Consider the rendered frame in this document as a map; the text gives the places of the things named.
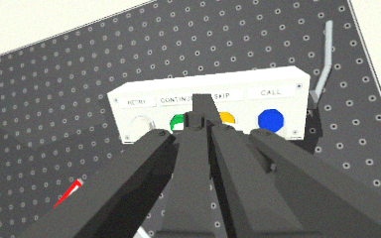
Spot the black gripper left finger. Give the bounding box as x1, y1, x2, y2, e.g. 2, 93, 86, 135
16, 93, 215, 238

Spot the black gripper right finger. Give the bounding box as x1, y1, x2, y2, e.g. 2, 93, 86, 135
201, 93, 381, 238

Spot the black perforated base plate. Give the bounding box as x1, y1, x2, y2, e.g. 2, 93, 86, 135
0, 0, 381, 238

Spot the white operator button panel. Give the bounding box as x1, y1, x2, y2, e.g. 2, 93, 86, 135
107, 21, 332, 144

